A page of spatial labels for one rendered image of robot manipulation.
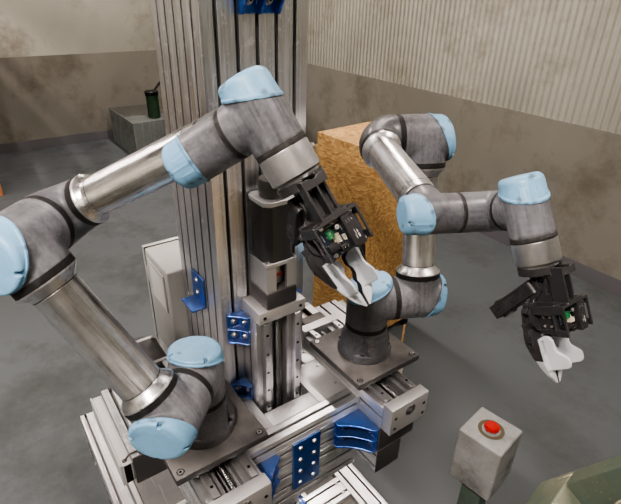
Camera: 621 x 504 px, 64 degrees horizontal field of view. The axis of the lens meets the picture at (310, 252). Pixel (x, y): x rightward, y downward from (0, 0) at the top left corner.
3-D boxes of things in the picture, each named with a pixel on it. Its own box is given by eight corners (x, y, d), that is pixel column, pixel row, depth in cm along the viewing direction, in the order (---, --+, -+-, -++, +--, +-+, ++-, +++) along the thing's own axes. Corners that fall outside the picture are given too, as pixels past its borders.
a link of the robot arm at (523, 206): (524, 173, 88) (555, 167, 80) (537, 233, 89) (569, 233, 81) (484, 183, 87) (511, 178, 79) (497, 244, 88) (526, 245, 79)
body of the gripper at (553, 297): (569, 343, 79) (553, 269, 78) (521, 338, 86) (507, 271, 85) (595, 327, 83) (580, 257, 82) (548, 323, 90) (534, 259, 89)
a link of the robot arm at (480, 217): (444, 193, 97) (471, 189, 87) (497, 191, 99) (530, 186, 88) (446, 233, 98) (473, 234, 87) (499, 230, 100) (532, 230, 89)
